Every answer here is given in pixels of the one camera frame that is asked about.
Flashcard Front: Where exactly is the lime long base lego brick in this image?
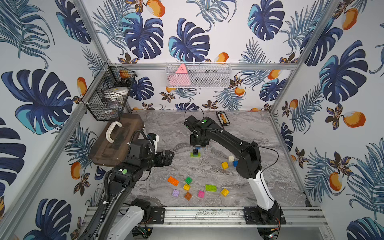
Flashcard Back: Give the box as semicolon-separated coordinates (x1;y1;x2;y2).
190;153;201;158

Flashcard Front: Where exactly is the yellow small lego brick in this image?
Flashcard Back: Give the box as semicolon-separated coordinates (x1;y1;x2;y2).
221;189;230;197

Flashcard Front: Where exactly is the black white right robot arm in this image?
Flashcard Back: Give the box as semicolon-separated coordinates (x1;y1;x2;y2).
184;116;287;225

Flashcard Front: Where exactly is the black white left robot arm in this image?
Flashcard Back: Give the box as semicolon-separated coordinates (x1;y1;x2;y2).
79;130;175;240

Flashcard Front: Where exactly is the yellow lego brick near arm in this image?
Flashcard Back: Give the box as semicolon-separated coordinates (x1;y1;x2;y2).
221;162;229;170

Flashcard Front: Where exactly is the orange long lego brick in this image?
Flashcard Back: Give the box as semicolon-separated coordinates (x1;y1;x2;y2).
168;176;180;187

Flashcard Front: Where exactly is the green square lego brick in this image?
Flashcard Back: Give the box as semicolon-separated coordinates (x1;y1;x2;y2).
185;177;193;185

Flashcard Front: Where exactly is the purple square lego brick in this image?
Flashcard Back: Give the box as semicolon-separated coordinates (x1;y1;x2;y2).
172;190;180;198

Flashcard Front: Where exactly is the yellow sloped lego brick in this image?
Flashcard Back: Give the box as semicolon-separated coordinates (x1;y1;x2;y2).
183;184;191;191

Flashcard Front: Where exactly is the brown square lego brick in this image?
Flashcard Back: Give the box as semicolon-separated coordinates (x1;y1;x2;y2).
185;192;193;201

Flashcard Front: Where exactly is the pink square lego brick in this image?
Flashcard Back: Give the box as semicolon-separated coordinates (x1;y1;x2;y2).
198;191;205;199

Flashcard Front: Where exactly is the black screwdriver bit case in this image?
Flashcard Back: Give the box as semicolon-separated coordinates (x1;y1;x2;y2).
216;111;231;127

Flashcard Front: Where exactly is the brown translucent tool case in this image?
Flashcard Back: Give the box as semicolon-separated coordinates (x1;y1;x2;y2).
89;114;144;167

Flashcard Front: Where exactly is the pink triangular object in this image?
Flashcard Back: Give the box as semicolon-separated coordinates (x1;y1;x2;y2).
168;64;191;88

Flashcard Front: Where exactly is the white object in basket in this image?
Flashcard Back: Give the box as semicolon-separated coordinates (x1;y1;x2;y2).
103;87;129;101

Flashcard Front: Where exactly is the white wire wall shelf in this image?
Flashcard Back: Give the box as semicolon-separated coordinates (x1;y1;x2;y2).
165;63;234;89

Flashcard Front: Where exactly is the black wire basket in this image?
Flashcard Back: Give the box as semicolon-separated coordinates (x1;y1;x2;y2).
82;63;138;122

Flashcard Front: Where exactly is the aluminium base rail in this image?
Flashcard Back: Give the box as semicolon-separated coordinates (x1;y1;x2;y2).
83;205;328;227

